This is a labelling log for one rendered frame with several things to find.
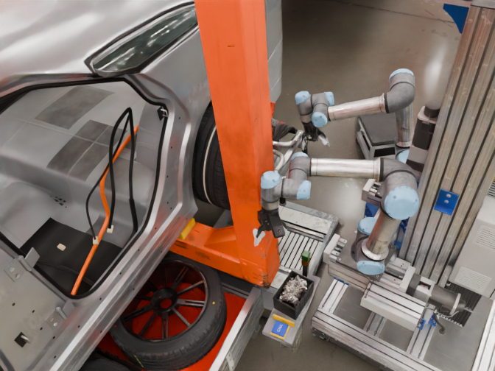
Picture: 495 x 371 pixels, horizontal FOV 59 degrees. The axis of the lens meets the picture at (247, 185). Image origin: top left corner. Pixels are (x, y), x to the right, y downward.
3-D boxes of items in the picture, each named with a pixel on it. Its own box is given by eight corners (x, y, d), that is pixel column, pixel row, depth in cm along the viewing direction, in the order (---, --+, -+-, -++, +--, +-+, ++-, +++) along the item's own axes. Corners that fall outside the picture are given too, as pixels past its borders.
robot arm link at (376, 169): (415, 150, 170) (289, 146, 180) (418, 170, 162) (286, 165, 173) (411, 171, 178) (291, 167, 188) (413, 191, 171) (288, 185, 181)
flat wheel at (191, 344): (138, 265, 288) (128, 244, 271) (236, 274, 277) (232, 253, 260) (99, 365, 244) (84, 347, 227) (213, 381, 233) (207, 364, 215)
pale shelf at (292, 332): (292, 270, 258) (292, 267, 256) (320, 280, 252) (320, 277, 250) (261, 333, 233) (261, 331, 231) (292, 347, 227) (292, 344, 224)
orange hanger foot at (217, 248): (180, 230, 274) (168, 192, 249) (255, 257, 255) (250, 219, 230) (165, 249, 264) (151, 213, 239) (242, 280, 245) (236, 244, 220)
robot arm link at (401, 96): (418, 115, 200) (314, 132, 220) (417, 101, 207) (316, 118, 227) (415, 94, 193) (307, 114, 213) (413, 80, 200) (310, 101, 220)
